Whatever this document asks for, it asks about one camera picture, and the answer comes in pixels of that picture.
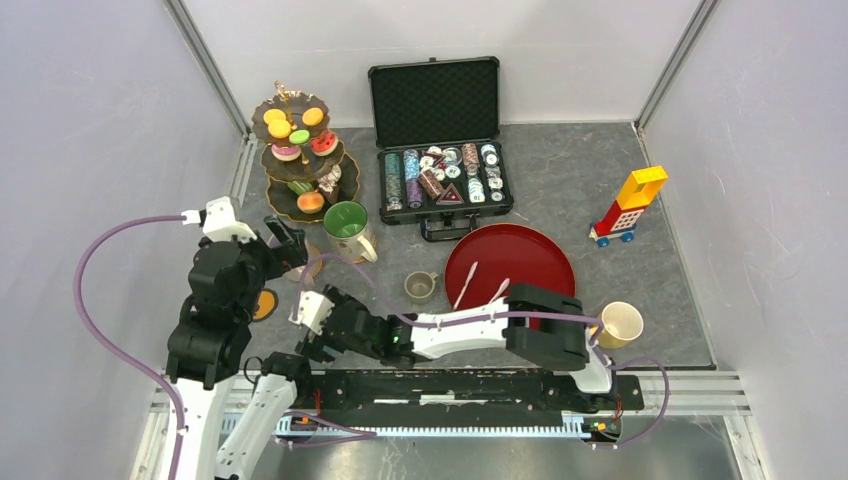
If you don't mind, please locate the yellow cup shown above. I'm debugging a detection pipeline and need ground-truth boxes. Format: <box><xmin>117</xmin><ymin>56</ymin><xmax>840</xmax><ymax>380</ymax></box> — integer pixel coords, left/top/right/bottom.
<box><xmin>596</xmin><ymin>301</ymin><xmax>645</xmax><ymax>350</ymax></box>

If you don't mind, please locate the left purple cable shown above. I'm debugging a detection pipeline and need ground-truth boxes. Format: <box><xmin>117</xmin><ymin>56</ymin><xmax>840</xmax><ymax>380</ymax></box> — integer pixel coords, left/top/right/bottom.
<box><xmin>72</xmin><ymin>213</ymin><xmax>379</xmax><ymax>480</ymax></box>

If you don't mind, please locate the pink frosted donut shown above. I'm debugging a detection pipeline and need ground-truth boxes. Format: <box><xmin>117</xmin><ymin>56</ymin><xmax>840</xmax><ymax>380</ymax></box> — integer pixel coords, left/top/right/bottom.
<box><xmin>271</xmin><ymin>145</ymin><xmax>302</xmax><ymax>162</ymax></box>

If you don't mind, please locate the orange peach bun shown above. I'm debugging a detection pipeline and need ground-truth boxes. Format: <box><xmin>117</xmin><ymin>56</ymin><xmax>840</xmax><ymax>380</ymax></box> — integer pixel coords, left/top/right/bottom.
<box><xmin>296</xmin><ymin>191</ymin><xmax>325</xmax><ymax>215</ymax></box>

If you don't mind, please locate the white striped donut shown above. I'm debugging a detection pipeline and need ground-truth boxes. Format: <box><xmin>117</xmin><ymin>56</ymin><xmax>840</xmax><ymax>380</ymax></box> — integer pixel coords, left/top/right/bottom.
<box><xmin>319</xmin><ymin>164</ymin><xmax>342</xmax><ymax>192</ymax></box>

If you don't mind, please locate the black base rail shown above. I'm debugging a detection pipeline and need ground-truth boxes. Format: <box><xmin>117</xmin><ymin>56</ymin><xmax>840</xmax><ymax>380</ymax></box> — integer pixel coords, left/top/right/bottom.
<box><xmin>273</xmin><ymin>368</ymin><xmax>645</xmax><ymax>442</ymax></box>

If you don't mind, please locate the small grey-green cup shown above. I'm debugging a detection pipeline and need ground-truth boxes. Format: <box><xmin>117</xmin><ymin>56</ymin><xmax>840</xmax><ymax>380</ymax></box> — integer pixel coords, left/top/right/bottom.
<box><xmin>404</xmin><ymin>271</ymin><xmax>439</xmax><ymax>304</ymax></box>

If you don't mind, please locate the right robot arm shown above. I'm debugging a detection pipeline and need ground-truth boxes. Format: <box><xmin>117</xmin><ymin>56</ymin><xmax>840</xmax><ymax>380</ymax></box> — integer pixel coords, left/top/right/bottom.
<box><xmin>288</xmin><ymin>284</ymin><xmax>618</xmax><ymax>408</ymax></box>

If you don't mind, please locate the red frosted donut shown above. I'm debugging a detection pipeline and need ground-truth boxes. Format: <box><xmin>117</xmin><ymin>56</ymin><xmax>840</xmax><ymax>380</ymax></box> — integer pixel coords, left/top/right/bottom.
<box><xmin>310</xmin><ymin>130</ymin><xmax>339</xmax><ymax>157</ymax></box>

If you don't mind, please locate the three-tier dessert stand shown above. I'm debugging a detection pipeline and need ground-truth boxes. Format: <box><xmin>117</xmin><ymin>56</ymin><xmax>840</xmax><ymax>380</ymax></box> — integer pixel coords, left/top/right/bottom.
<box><xmin>251</xmin><ymin>80</ymin><xmax>361</xmax><ymax>224</ymax></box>

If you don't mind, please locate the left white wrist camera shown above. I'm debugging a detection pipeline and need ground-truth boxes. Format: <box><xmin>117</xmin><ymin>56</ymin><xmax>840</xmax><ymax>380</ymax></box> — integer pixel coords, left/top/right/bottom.
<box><xmin>181</xmin><ymin>196</ymin><xmax>258</xmax><ymax>244</ymax></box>

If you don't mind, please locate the orange black coaster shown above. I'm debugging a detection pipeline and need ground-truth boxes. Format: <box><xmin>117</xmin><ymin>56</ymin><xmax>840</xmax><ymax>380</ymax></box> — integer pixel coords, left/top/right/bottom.
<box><xmin>252</xmin><ymin>289</ymin><xmax>279</xmax><ymax>322</ymax></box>

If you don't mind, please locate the red round tray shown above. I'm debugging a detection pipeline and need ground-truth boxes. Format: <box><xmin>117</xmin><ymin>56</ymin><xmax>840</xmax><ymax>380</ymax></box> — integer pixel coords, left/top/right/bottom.
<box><xmin>443</xmin><ymin>223</ymin><xmax>576</xmax><ymax>311</ymax></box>

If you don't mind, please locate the green macaron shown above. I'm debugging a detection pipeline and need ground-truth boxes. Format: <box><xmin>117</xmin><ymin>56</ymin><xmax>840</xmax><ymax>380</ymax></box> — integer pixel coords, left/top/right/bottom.
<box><xmin>288</xmin><ymin>129</ymin><xmax>311</xmax><ymax>145</ymax></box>

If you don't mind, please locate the chocolate cake slice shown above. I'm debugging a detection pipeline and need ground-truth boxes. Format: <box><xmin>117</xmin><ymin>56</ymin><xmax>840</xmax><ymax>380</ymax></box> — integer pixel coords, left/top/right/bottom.
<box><xmin>319</xmin><ymin>183</ymin><xmax>340</xmax><ymax>208</ymax></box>

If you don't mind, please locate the purple cable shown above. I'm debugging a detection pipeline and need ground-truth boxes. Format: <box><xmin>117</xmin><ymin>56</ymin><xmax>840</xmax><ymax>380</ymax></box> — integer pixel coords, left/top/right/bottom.
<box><xmin>294</xmin><ymin>253</ymin><xmax>672</xmax><ymax>450</ymax></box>
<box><xmin>72</xmin><ymin>213</ymin><xmax>379</xmax><ymax>480</ymax></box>

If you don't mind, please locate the toy block tower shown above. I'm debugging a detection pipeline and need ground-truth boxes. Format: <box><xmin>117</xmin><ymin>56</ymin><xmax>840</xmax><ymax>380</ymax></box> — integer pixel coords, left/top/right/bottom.
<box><xmin>589</xmin><ymin>165</ymin><xmax>668</xmax><ymax>247</ymax></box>

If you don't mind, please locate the yellow round cookie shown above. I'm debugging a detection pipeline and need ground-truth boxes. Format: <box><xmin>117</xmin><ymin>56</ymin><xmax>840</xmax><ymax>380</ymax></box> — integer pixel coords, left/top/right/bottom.
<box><xmin>302</xmin><ymin>107</ymin><xmax>325</xmax><ymax>127</ymax></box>

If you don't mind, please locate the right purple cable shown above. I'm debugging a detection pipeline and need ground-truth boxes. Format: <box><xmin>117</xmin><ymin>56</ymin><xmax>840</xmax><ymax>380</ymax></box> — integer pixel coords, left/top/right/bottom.
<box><xmin>294</xmin><ymin>253</ymin><xmax>672</xmax><ymax>450</ymax></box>

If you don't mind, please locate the white rectangular pastry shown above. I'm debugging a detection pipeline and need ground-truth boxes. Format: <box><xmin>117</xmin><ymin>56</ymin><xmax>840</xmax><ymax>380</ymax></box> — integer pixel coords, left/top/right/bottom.
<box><xmin>287</xmin><ymin>181</ymin><xmax>315</xmax><ymax>196</ymax></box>

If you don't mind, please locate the black poker chip case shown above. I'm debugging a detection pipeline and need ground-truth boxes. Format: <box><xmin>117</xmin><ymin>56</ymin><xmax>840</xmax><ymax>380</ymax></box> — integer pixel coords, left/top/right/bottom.
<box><xmin>367</xmin><ymin>56</ymin><xmax>514</xmax><ymax>242</ymax></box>

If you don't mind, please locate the orange round biscuit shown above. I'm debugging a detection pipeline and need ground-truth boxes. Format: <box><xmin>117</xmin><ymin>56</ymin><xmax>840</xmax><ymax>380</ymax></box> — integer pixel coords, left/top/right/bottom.
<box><xmin>267</xmin><ymin>118</ymin><xmax>292</xmax><ymax>139</ymax></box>

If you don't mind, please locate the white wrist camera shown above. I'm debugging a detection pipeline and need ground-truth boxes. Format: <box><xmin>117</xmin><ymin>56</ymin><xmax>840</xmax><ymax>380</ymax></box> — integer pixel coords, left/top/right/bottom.
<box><xmin>181</xmin><ymin>196</ymin><xmax>258</xmax><ymax>244</ymax></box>
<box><xmin>288</xmin><ymin>291</ymin><xmax>335</xmax><ymax>336</ymax></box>

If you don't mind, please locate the orange waffle biscuit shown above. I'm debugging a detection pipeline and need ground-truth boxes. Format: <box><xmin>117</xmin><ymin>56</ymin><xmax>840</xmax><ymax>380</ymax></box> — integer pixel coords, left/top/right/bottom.
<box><xmin>262</xmin><ymin>108</ymin><xmax>287</xmax><ymax>125</ymax></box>

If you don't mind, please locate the beige purple mug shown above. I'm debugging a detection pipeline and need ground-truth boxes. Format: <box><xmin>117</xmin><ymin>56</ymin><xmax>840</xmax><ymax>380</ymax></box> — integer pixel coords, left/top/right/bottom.
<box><xmin>268</xmin><ymin>238</ymin><xmax>311</xmax><ymax>282</ymax></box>

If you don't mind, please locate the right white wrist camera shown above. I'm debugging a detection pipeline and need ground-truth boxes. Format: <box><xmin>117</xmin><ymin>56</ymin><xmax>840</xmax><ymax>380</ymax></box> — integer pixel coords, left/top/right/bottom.
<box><xmin>288</xmin><ymin>291</ymin><xmax>335</xmax><ymax>336</ymax></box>

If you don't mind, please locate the woven coaster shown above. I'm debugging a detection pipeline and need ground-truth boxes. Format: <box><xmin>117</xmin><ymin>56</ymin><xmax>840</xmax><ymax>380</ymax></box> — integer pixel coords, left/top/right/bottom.
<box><xmin>305</xmin><ymin>244</ymin><xmax>323</xmax><ymax>285</ymax></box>

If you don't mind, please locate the green bowl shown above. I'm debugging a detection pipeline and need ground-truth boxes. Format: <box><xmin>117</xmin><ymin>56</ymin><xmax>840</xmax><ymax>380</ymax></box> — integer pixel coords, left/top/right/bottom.
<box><xmin>323</xmin><ymin>201</ymin><xmax>378</xmax><ymax>263</ymax></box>

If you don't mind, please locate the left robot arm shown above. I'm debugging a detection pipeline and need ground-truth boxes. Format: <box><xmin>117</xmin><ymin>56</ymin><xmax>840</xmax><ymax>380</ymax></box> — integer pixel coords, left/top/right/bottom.
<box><xmin>162</xmin><ymin>215</ymin><xmax>308</xmax><ymax>479</ymax></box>

